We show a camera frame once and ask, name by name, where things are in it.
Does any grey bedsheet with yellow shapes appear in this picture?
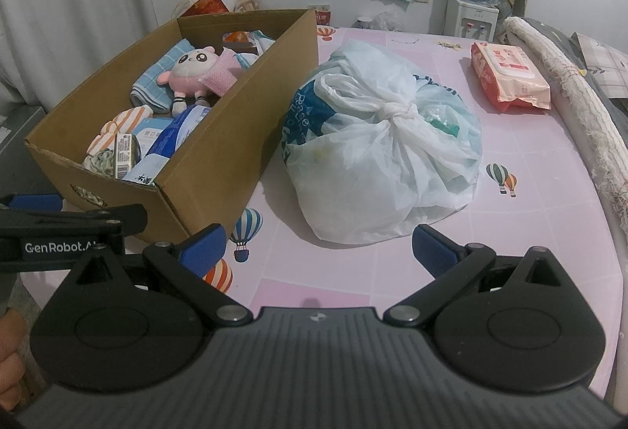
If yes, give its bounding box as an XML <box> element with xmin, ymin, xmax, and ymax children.
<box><xmin>520</xmin><ymin>16</ymin><xmax>628</xmax><ymax>150</ymax></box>

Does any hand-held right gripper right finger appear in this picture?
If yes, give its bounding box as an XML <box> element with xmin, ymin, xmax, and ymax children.
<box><xmin>383</xmin><ymin>224</ymin><xmax>560</xmax><ymax>327</ymax></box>

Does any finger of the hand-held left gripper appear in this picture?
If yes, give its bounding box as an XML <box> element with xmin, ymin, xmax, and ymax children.
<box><xmin>0</xmin><ymin>194</ymin><xmax>149</xmax><ymax>241</ymax></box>

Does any clear plastic bag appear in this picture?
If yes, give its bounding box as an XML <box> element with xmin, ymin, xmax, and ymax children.
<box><xmin>365</xmin><ymin>8</ymin><xmax>407</xmax><ymax>32</ymax></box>

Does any small carton box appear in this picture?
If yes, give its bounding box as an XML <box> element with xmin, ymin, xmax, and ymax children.
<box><xmin>112</xmin><ymin>133</ymin><xmax>143</xmax><ymax>179</ymax></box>

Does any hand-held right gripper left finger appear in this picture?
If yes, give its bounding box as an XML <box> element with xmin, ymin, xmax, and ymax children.
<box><xmin>73</xmin><ymin>223</ymin><xmax>253</xmax><ymax>327</ymax></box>

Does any blue checked towel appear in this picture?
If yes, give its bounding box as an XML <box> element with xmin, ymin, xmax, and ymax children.
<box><xmin>131</xmin><ymin>39</ymin><xmax>197</xmax><ymax>113</ymax></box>

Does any orange white striped cloth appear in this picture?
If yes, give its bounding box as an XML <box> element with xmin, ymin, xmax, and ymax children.
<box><xmin>87</xmin><ymin>108</ymin><xmax>153</xmax><ymax>155</ymax></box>

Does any person's left hand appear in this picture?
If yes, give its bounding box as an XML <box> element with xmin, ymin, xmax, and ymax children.
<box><xmin>0</xmin><ymin>311</ymin><xmax>27</xmax><ymax>405</ymax></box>

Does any plaid pillow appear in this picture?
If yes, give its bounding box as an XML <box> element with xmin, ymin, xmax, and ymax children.
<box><xmin>571</xmin><ymin>31</ymin><xmax>628</xmax><ymax>100</ymax></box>

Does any pink wet wipes pack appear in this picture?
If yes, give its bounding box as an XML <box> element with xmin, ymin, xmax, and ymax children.
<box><xmin>471</xmin><ymin>41</ymin><xmax>551</xmax><ymax>112</ymax></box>

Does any green patterned cloth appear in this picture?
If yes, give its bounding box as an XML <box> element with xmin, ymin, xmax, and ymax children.
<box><xmin>81</xmin><ymin>148</ymin><xmax>119</xmax><ymax>179</ymax></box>

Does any brown cardboard box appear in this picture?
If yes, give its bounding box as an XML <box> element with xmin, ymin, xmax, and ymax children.
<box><xmin>24</xmin><ymin>8</ymin><xmax>319</xmax><ymax>243</ymax></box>

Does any white water dispenser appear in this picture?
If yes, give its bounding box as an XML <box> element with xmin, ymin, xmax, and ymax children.
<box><xmin>445</xmin><ymin>0</ymin><xmax>500</xmax><ymax>40</ymax></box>

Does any pink balloon print tablecloth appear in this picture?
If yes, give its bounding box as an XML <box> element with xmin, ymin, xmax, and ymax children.
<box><xmin>20</xmin><ymin>24</ymin><xmax>619</xmax><ymax>391</ymax></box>

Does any white plastic bag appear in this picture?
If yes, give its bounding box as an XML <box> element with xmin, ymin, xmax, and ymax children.
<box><xmin>281</xmin><ymin>40</ymin><xmax>484</xmax><ymax>244</ymax></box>

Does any red snack bag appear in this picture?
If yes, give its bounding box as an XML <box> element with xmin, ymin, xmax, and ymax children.
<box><xmin>183</xmin><ymin>0</ymin><xmax>230</xmax><ymax>16</ymax></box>

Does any pink mesh cloth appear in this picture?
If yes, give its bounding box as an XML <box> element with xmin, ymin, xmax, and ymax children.
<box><xmin>203</xmin><ymin>47</ymin><xmax>246</xmax><ymax>96</ymax></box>

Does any grey cabinet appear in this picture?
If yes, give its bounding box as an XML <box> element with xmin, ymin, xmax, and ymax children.
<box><xmin>0</xmin><ymin>104</ymin><xmax>47</xmax><ymax>197</ymax></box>

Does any rolled white blanket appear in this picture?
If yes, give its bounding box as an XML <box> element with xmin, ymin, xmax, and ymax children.
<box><xmin>503</xmin><ymin>16</ymin><xmax>628</xmax><ymax>214</ymax></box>

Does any pink plush toy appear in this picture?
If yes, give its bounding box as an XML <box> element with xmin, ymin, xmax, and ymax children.
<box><xmin>156</xmin><ymin>45</ymin><xmax>231</xmax><ymax>116</ymax></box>

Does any orange white packet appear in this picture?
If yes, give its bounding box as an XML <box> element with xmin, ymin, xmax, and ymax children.
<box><xmin>222</xmin><ymin>31</ymin><xmax>276</xmax><ymax>54</ymax></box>

